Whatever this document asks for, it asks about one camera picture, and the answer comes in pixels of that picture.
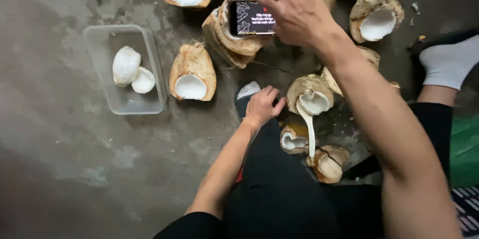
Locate clear plastic container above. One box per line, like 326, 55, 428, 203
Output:
83, 24, 168, 116

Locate brown coconut husk half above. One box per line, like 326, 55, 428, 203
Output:
321, 46, 381, 98
202, 7, 246, 70

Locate white coconut meat strip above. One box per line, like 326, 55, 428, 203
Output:
296, 101, 317, 158

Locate black white striped mat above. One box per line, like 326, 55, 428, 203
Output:
451, 186, 479, 238

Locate large white coconut meat piece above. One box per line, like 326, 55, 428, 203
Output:
112, 46, 142, 88

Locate person's right hand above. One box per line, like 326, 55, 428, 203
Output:
246, 0, 340, 51

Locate person's left hand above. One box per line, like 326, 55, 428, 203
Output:
245, 85, 287, 127

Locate person's black trousers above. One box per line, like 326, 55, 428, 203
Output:
221, 102, 454, 239

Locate cracked coconut half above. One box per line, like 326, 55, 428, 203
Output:
306, 145, 351, 184

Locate person's black sleeve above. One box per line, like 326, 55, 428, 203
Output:
153, 212, 225, 239

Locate small white coconut meat piece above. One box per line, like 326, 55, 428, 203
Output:
131, 66, 156, 94

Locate small coconut half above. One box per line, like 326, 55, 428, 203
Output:
280, 124, 311, 155

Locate black and white sock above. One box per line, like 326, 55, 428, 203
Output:
235, 81, 262, 118

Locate black smartphone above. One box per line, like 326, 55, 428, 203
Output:
229, 0, 277, 38

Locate green plastic bag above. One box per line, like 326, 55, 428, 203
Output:
450, 115, 479, 189

